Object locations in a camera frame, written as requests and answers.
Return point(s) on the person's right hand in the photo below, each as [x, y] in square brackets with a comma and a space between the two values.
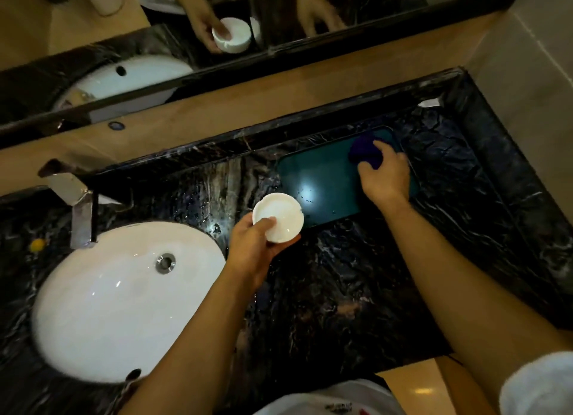
[387, 179]

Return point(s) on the person's left hand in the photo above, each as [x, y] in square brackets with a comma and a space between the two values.
[246, 251]

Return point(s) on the person's left thumb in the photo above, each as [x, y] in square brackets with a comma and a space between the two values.
[265, 226]

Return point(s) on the person's right thumb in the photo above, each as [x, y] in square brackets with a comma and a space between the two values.
[366, 171]

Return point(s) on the blue cleaning cloth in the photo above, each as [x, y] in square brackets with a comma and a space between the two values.
[365, 153]

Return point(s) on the white round ceramic ashtray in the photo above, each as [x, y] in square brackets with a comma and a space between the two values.
[284, 213]

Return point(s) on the person's left forearm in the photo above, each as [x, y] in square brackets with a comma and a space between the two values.
[197, 343]

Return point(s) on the person's right forearm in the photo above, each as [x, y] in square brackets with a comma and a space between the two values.
[456, 294]

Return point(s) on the dark green rectangular tray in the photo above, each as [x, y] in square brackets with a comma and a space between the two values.
[318, 182]

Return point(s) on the small white paper scrap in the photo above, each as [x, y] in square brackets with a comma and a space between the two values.
[430, 102]

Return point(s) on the chrome sink drain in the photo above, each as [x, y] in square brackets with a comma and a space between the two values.
[165, 263]

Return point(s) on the white oval sink basin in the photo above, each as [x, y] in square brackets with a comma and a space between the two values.
[116, 303]

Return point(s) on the person's white shirt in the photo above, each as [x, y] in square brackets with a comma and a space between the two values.
[326, 401]

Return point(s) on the chrome square faucet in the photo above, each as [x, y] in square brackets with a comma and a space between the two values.
[76, 204]

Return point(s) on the small yellow object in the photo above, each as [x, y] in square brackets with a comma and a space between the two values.
[37, 244]

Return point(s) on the white towel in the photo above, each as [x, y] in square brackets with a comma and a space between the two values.
[539, 385]

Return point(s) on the small round wall button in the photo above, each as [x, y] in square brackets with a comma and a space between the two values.
[116, 125]

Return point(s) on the black framed wall mirror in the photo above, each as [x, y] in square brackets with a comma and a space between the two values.
[134, 47]

